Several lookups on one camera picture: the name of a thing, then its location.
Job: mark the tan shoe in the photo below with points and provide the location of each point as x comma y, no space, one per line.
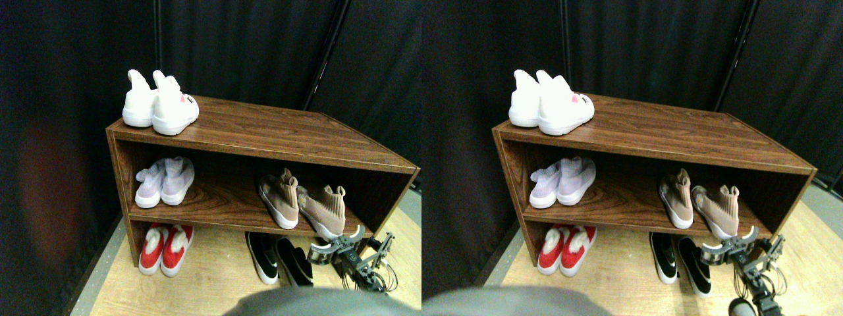
324,210
718,210
280,201
677,201

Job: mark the black curtain stand pole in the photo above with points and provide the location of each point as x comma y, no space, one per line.
736,52
327,52
159,36

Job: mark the red shoe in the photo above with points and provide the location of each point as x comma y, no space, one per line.
576,252
151,253
176,252
551,255

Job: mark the white shoe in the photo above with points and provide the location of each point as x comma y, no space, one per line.
524,108
171,115
563,115
138,108

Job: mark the brown shoe rack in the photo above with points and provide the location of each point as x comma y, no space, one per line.
665,128
276,128

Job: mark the lilac shoe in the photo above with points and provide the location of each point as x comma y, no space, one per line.
178,184
150,189
576,184
544,191

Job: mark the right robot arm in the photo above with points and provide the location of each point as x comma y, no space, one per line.
369,278
754,289

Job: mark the black shoe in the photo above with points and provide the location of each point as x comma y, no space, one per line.
664,258
263,258
695,266
294,263

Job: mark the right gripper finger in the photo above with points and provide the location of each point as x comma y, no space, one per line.
349,237
321,253
712,254
741,238

